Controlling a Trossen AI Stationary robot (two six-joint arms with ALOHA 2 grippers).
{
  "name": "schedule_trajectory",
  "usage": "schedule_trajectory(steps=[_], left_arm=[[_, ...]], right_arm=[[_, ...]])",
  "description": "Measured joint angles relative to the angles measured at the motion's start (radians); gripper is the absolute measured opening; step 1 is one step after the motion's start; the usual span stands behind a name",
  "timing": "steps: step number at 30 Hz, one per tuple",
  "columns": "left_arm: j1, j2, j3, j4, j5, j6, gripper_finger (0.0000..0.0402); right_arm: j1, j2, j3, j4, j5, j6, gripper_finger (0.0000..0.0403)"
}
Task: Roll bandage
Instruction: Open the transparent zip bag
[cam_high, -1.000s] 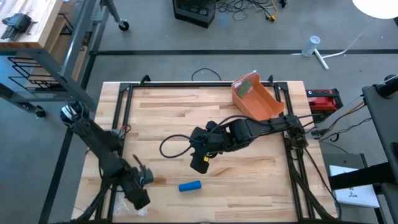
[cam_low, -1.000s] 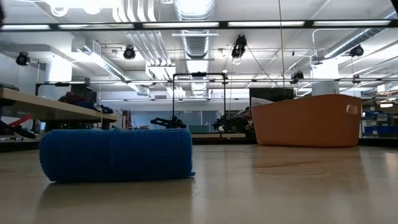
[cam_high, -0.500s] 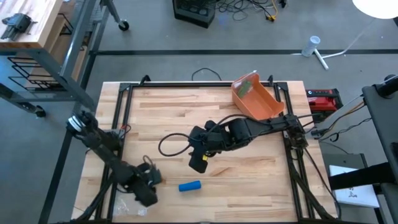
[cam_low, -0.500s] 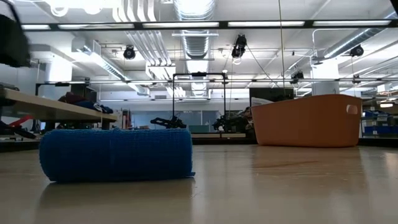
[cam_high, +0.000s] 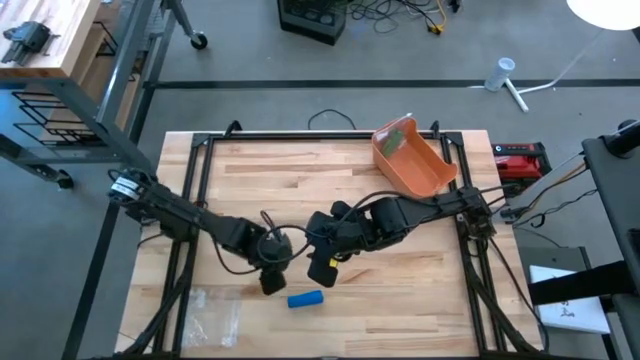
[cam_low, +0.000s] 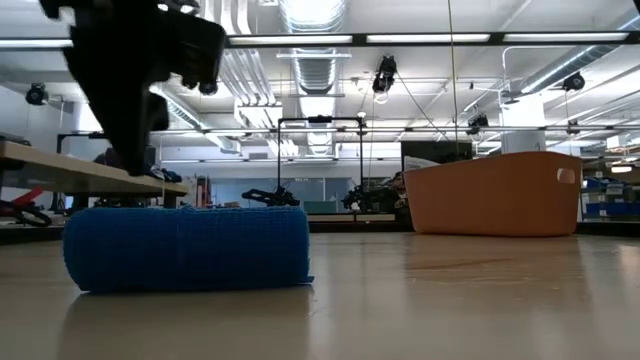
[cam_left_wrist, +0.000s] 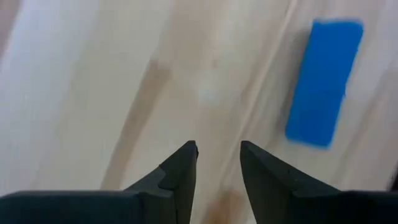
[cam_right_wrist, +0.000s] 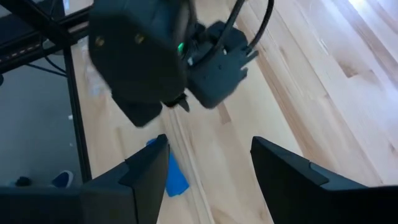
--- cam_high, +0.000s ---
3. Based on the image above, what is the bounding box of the black cart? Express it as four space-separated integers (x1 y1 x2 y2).
529 119 640 360

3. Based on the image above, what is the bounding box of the black wire rack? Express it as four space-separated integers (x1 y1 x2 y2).
10 89 106 149

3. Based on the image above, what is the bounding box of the orange plastic bin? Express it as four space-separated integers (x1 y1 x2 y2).
371 115 459 199

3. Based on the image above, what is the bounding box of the clear plastic zip bag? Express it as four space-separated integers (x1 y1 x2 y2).
180 286 242 350

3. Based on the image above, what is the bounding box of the thin black cable loop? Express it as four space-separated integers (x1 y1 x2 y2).
306 108 357 131

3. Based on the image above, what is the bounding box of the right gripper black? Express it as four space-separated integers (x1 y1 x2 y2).
305 199 362 289

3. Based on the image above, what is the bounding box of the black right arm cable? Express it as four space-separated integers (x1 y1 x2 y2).
338 188 404 232

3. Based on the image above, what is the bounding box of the wooden side table top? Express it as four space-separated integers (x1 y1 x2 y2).
0 0 104 81

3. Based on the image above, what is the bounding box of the red and black toolbox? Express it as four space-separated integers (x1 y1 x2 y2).
491 142 552 195

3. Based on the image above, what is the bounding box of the white lamp stand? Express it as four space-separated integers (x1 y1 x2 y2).
469 77 564 114

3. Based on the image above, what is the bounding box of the wooden workbench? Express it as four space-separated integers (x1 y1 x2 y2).
0 0 176 181

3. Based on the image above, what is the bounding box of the white paper sheet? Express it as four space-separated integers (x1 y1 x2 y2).
528 264 612 335

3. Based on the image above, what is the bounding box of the black device on side table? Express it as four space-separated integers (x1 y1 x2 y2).
1 20 60 66

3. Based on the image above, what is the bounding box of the blue elastic bandage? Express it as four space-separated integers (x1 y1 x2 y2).
286 289 326 310

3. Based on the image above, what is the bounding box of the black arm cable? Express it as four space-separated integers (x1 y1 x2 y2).
212 209 321 277
338 188 404 232

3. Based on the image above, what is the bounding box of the white cylinder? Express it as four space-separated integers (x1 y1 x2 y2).
483 56 517 93

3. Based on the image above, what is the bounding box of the tangle of black floor cables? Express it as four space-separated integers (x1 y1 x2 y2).
347 0 446 36

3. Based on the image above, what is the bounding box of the grey box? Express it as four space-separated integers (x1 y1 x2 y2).
517 244 589 281

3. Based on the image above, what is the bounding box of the white lamp shade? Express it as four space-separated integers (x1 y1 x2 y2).
565 0 640 32

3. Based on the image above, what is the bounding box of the green elastic bandage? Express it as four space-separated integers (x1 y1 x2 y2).
382 128 407 156

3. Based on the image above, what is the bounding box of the black equipment box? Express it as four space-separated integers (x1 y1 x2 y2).
277 0 349 46

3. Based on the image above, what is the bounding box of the black table foot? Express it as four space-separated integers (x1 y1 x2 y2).
53 169 76 190

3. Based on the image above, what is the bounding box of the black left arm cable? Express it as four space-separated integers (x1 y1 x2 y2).
212 209 321 277

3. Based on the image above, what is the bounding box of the black cable bundle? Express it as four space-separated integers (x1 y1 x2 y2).
117 234 199 359
462 234 549 359

